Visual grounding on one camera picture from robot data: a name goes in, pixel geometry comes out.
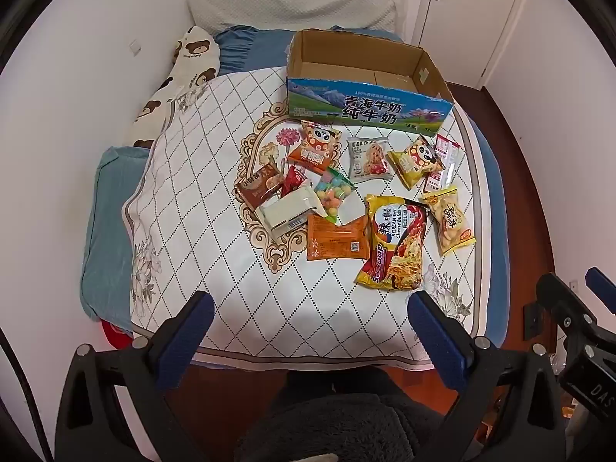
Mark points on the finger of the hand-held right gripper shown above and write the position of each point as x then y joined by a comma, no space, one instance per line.
565,305
601,284

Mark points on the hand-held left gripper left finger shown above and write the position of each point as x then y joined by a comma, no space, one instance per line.
185,341

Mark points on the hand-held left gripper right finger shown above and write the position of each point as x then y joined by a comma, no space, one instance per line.
438,341

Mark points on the clear bag of coloured candies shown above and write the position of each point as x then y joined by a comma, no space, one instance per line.
332,197

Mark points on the red and white snack packet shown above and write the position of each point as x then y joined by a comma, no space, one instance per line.
448,149

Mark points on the printed cardboard box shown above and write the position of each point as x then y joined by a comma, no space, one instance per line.
365,106

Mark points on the red object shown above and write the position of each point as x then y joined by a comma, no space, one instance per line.
115,334

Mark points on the blue bed sheet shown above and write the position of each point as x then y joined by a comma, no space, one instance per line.
495,231

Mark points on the yellow instant noodle packet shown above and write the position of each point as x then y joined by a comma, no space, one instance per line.
392,245

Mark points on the yellow peanut snack packet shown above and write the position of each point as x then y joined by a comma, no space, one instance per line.
450,221

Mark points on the dark fleece clothing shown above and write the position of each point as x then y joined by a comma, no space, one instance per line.
337,423

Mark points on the white diamond patterned bedspread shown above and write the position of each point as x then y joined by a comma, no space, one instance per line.
202,202

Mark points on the flat orange snack packet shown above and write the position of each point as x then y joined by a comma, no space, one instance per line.
337,243

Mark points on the pale packet with red label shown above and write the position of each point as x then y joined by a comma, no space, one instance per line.
437,180

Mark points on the white small carton box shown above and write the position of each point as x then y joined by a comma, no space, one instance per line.
288,211

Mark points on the brown snack packet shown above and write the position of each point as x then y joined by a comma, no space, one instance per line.
257,187

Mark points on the yellow panda snack packet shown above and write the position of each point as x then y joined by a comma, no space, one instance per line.
416,161

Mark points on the small dark red snack packet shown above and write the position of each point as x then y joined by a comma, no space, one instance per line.
294,180

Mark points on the white cookie packet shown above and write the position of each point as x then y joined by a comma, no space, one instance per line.
369,159

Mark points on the orange panda snack packet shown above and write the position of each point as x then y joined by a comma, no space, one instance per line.
315,147

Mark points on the bear print pillow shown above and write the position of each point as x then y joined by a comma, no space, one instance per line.
192,62

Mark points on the white door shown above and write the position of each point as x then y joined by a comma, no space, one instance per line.
471,19

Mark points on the blue frilled pillow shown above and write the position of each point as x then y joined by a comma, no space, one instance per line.
250,48

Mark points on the white textured pillow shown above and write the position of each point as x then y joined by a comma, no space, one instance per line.
288,7

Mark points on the black wall socket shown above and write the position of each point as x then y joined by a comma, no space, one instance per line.
532,320

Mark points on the white wall switch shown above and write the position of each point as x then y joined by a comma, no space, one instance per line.
135,48

